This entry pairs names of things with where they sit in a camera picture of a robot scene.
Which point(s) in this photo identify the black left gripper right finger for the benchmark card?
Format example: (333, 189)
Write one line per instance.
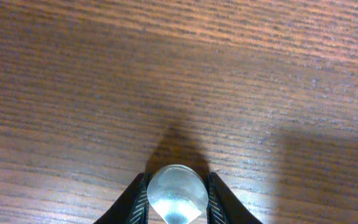
(223, 206)

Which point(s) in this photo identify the small teaspoon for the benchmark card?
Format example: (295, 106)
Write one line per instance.
(178, 194)

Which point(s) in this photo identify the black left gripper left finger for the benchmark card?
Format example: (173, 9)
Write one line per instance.
(132, 206)

